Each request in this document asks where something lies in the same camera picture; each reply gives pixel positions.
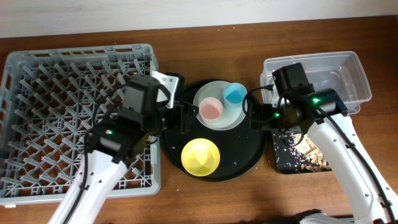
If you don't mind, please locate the grey plastic dishwasher rack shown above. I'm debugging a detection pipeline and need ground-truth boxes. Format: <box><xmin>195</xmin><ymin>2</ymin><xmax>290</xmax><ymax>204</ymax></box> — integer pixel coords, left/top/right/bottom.
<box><xmin>1</xmin><ymin>44</ymin><xmax>159</xmax><ymax>206</ymax></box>

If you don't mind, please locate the pink plastic cup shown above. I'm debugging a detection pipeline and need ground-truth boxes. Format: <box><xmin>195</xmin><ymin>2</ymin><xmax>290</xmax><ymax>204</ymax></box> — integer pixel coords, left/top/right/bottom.
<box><xmin>199</xmin><ymin>97</ymin><xmax>223</xmax><ymax>123</ymax></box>

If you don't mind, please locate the black rectangular tray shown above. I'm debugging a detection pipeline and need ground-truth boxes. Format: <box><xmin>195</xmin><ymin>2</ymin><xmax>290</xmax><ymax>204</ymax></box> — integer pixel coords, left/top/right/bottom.
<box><xmin>271</xmin><ymin>129</ymin><xmax>333</xmax><ymax>175</ymax></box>

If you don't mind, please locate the food scraps and rice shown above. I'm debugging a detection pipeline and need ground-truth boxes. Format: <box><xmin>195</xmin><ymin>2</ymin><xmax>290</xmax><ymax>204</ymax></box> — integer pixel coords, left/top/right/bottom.
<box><xmin>276</xmin><ymin>132</ymin><xmax>332</xmax><ymax>174</ymax></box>

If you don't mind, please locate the yellow bowl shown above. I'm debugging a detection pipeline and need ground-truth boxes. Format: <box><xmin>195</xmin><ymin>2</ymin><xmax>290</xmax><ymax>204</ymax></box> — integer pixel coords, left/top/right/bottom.
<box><xmin>180</xmin><ymin>138</ymin><xmax>221</xmax><ymax>177</ymax></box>

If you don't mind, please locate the round black tray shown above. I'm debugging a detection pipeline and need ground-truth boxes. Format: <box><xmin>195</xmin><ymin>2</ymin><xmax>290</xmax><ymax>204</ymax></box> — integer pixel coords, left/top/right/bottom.
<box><xmin>160</xmin><ymin>78</ymin><xmax>269</xmax><ymax>182</ymax></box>

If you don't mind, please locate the blue plastic cup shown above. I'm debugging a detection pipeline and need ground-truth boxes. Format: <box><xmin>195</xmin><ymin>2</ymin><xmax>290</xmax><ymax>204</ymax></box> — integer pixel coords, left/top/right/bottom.
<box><xmin>223</xmin><ymin>83</ymin><xmax>247</xmax><ymax>110</ymax></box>

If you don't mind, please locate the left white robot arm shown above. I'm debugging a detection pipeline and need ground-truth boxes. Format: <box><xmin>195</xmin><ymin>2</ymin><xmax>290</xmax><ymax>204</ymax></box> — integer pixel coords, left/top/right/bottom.
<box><xmin>50</xmin><ymin>72</ymin><xmax>198</xmax><ymax>223</ymax></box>

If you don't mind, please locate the grey round plate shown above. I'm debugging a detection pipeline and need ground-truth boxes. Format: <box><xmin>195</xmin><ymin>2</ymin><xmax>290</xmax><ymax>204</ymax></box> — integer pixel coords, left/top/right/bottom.
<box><xmin>193</xmin><ymin>81</ymin><xmax>245</xmax><ymax>131</ymax></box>

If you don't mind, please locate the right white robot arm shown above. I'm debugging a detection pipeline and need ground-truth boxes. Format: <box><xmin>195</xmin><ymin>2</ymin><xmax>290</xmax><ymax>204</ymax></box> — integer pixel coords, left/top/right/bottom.
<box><xmin>244</xmin><ymin>63</ymin><xmax>397</xmax><ymax>223</ymax></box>

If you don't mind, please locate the clear plastic bin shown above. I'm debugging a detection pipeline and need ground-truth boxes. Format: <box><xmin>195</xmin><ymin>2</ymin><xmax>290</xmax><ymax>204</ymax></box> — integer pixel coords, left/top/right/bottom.
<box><xmin>260</xmin><ymin>51</ymin><xmax>372</xmax><ymax>114</ymax></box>

